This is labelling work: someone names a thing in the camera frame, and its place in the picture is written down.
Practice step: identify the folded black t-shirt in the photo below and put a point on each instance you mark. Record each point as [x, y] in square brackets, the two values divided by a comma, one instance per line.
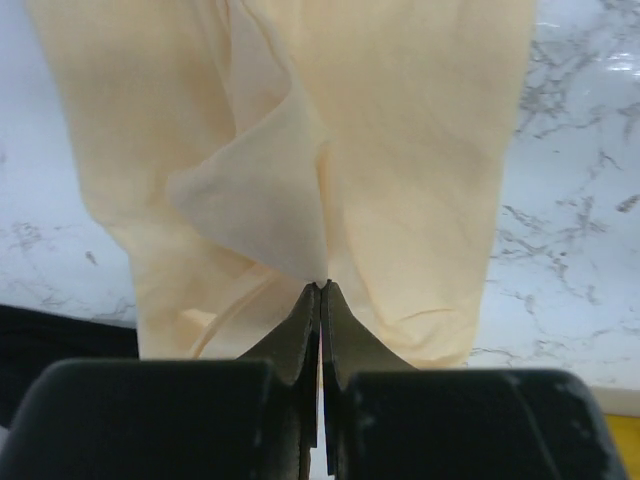
[31, 341]

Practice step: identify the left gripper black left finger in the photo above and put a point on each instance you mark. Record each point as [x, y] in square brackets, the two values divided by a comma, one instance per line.
[249, 418]

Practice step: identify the yellow plastic bin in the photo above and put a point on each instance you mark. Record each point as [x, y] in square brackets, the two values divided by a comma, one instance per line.
[626, 433]

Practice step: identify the cream yellow t-shirt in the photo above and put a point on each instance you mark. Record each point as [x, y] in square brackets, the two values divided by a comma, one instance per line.
[240, 150]

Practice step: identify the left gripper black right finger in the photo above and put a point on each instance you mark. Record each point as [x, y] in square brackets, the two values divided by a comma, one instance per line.
[385, 419]

